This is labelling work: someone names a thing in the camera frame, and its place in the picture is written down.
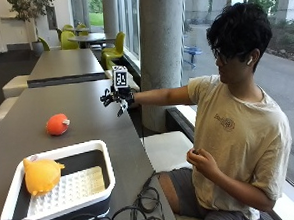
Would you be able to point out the grey shorts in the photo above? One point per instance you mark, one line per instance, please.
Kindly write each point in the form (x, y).
(189, 194)

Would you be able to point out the yellow soft toy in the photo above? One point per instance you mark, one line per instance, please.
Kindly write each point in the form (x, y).
(41, 176)

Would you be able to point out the dark long table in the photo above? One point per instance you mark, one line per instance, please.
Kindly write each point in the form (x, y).
(64, 65)

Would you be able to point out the grey plant pot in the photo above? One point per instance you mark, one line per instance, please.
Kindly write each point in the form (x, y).
(37, 48)

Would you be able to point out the dark glasses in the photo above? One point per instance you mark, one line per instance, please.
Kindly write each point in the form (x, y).
(222, 54)

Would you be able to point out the round dark table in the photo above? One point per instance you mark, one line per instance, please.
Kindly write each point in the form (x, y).
(88, 38)

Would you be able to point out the narrow concrete pillar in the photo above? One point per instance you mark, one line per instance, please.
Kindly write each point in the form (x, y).
(110, 12)

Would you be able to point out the blue outdoor seat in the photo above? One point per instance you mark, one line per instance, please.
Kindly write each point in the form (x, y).
(192, 52)

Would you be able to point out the white perforated tray insert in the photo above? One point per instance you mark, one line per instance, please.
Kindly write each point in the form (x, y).
(78, 186)

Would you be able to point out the white and dark tub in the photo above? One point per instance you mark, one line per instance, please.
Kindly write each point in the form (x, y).
(101, 189)

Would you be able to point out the white bench seat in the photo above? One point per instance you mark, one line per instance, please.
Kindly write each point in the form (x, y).
(168, 150)

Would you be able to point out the white earbud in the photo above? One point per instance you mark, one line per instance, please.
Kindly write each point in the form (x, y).
(250, 61)

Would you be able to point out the wide concrete pillar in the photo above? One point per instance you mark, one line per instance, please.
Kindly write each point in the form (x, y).
(161, 39)

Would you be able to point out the beige t-shirt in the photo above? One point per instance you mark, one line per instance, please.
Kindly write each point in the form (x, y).
(245, 127)

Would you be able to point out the the person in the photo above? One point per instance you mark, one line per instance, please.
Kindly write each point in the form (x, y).
(242, 134)

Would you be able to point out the white cube with black markers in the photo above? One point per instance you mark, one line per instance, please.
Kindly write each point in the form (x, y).
(120, 77)

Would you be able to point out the yellow-green chair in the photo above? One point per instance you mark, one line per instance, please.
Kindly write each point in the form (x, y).
(81, 29)
(115, 50)
(44, 44)
(68, 41)

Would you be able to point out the orange round soft toy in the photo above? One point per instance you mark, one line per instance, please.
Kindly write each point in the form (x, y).
(56, 125)

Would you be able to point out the indoor potted tree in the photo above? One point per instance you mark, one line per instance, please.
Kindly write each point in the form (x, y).
(30, 10)

